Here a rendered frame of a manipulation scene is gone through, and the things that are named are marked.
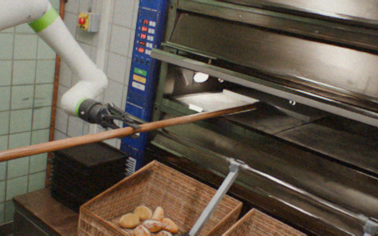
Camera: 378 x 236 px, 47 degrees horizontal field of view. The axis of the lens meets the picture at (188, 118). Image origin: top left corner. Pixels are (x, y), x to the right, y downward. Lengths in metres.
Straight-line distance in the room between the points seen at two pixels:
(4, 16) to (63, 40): 0.30
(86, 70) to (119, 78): 0.63
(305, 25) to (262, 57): 0.22
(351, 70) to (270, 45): 0.36
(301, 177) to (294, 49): 0.53
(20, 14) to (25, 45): 1.16
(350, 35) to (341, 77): 0.16
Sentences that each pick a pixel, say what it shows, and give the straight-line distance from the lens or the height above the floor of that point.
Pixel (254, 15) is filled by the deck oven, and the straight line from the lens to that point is 1.90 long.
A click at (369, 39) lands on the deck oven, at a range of 1.71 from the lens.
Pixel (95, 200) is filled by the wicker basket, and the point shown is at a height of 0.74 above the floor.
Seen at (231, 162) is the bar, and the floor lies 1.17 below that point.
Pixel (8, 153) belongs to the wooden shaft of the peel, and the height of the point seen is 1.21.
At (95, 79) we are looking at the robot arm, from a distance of 1.84.
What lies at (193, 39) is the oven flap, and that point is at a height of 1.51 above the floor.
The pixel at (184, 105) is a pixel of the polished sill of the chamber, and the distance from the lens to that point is 2.13.
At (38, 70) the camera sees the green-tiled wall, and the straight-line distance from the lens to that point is 2.81.
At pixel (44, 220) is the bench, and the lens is 2.20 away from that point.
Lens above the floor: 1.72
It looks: 16 degrees down
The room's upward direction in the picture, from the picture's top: 10 degrees clockwise
